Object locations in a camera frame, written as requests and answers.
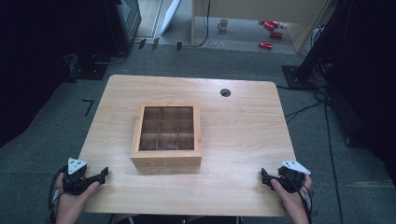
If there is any long black floor cable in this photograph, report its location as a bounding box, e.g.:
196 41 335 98
323 102 345 224

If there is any black metal stand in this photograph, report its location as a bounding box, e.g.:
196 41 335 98
281 0 354 91

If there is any white board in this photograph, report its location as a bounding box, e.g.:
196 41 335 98
160 0 182 35

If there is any black hanging cable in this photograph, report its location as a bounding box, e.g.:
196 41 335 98
181 0 212 49

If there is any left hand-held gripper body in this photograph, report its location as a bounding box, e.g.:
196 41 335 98
62 157 98 196

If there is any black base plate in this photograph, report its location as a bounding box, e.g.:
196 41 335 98
65 53 108 82

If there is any person's left hand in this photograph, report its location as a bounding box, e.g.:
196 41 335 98
55 172 101 224

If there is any wooden compartment box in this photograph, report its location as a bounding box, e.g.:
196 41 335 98
130 102 203 171

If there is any person's right hand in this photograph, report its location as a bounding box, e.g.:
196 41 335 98
270 174 313 224

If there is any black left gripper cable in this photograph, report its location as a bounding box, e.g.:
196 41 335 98
48 165 68 224

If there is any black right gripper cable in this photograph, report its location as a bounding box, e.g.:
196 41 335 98
284 173 314 224

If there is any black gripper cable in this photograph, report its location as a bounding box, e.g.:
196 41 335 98
48 165 68 224
284 173 314 224

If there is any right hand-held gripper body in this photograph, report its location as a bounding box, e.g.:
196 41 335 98
275 160 312 194

